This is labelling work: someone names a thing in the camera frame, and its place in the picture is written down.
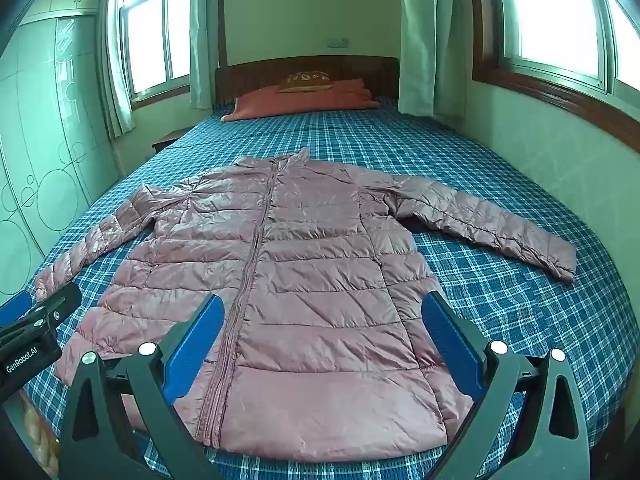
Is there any wood trimmed window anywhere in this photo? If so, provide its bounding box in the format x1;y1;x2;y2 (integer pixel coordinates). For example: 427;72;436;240
470;0;640;133

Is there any dark wooden headboard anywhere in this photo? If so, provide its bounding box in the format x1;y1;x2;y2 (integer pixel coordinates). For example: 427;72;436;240
215;55;401;106

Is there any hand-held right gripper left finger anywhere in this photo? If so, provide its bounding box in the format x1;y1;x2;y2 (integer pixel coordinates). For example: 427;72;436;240
59;294;224;480

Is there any small brown patterned cushion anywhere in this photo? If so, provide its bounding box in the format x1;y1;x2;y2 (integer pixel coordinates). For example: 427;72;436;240
277;71;333;94

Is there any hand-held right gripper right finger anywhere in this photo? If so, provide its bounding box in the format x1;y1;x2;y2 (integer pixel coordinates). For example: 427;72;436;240
422;291;591;480

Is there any pink quilted down jacket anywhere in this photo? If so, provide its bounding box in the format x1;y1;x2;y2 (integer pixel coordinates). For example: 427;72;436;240
34;147;577;448

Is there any pale green wardrobe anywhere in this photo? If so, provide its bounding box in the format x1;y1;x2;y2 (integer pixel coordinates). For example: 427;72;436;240
0;0;123;301

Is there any person's left hand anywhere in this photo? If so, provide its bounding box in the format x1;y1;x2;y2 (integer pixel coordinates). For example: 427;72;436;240
19;394;57;479

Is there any light green curtain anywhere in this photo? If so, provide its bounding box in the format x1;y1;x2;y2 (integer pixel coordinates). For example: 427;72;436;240
397;0;469;119
187;0;227;111
99;0;137;137

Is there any orange pillow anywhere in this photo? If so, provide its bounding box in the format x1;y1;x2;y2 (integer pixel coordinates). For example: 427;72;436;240
221;78;382;123

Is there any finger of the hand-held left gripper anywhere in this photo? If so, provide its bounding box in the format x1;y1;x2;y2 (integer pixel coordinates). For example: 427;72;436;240
0;290;33;331
22;284;82;335

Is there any blue plaid bed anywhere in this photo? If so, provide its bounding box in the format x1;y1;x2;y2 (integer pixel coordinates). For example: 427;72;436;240
22;95;632;480

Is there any wooden nightstand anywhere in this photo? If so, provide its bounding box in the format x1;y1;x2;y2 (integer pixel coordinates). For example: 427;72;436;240
151;127;190;155

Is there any white framed window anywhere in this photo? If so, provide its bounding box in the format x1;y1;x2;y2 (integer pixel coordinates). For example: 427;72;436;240
119;0;194;107

